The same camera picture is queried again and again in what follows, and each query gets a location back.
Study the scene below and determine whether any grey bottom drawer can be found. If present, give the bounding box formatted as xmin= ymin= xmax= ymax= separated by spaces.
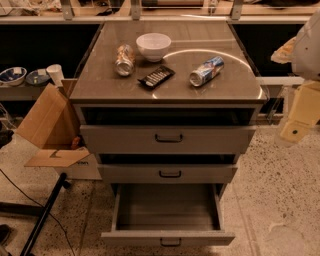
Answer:
xmin=101 ymin=184 xmax=235 ymax=247

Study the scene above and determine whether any grey drawer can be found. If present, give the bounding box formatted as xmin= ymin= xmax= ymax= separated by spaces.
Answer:
xmin=80 ymin=125 xmax=255 ymax=154
xmin=98 ymin=164 xmax=238 ymax=184
xmin=101 ymin=184 xmax=235 ymax=247

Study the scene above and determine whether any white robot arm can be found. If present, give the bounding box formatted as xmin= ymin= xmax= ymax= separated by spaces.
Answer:
xmin=271 ymin=10 xmax=320 ymax=143

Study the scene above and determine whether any grey drawer cabinet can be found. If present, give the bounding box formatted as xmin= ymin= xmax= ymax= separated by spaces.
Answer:
xmin=69 ymin=20 xmax=268 ymax=198

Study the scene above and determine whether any grey top drawer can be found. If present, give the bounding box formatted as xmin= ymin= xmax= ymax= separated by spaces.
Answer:
xmin=80 ymin=125 xmax=255 ymax=154

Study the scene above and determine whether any grey middle drawer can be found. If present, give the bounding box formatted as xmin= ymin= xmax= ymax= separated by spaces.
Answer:
xmin=98 ymin=164 xmax=238 ymax=184

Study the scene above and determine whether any black snack bar packet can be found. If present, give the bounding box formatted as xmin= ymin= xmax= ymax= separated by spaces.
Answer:
xmin=139 ymin=65 xmax=175 ymax=89

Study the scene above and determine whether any blue white soda can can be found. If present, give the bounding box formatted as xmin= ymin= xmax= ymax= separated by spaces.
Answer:
xmin=189 ymin=56 xmax=224 ymax=87

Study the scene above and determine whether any white ceramic bowl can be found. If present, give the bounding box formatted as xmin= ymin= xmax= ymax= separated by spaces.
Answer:
xmin=136 ymin=33 xmax=171 ymax=62

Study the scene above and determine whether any open cardboard box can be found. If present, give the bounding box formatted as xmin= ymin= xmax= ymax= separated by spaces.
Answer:
xmin=16 ymin=84 xmax=101 ymax=180

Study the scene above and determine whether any white paper cup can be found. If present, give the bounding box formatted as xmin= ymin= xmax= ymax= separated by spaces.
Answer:
xmin=46 ymin=64 xmax=64 ymax=86

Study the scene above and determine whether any blue patterned bowl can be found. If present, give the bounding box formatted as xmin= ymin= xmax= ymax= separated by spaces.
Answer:
xmin=0 ymin=67 xmax=27 ymax=86

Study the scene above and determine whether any black metal stand leg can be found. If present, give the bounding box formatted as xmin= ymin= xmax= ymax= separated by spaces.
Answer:
xmin=0 ymin=173 xmax=70 ymax=256

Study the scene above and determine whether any black floor cable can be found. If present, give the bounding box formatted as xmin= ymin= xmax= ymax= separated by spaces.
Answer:
xmin=0 ymin=168 xmax=77 ymax=256

